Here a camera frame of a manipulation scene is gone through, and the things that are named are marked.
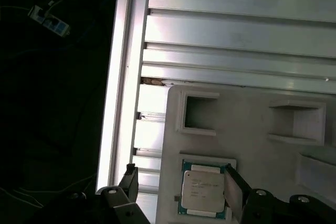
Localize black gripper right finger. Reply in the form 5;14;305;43
225;163;336;224

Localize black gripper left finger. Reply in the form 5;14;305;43
52;163;152;224

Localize silver green CPU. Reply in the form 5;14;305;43
178;159;228;219

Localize grey parts rack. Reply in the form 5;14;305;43
154;84;336;224

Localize white power strip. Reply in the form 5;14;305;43
27;1;72;37

